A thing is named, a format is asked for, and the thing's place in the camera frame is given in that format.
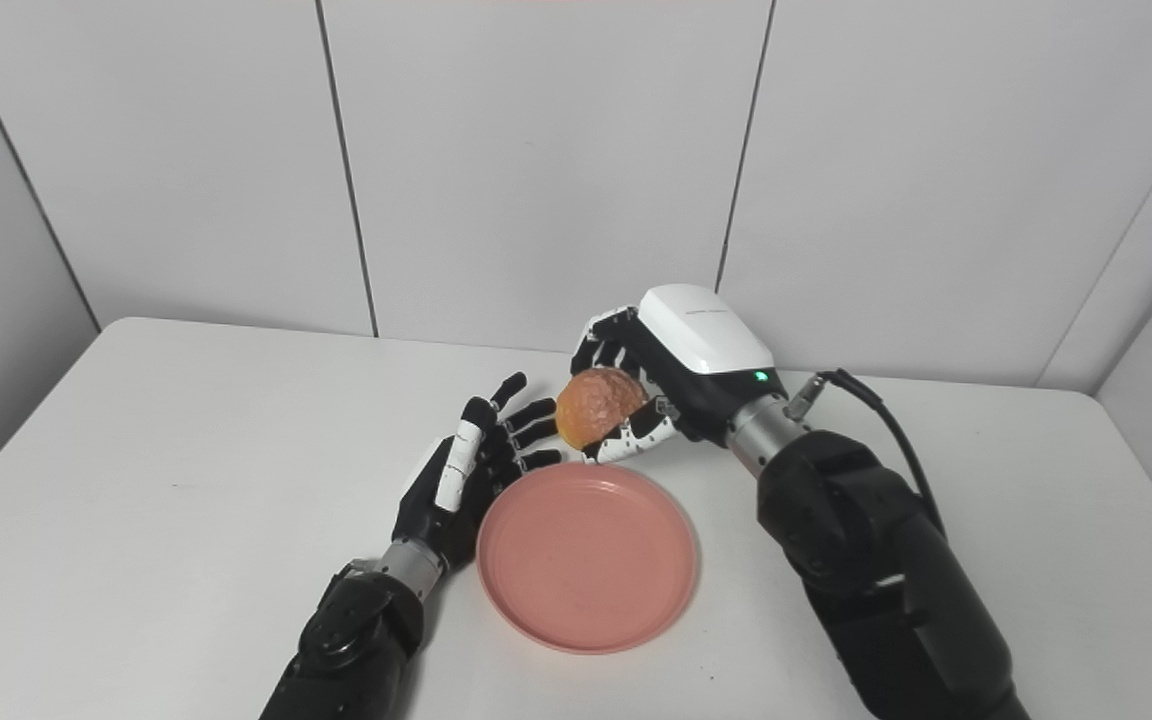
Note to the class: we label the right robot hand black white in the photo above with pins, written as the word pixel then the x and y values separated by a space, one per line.
pixel 691 365

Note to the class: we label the pink plate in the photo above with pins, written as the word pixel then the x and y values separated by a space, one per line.
pixel 587 557

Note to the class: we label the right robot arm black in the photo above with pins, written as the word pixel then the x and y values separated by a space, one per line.
pixel 866 570

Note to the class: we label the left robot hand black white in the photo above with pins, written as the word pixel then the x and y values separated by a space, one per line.
pixel 471 480

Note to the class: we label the cream puff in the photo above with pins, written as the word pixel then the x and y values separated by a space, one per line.
pixel 596 405

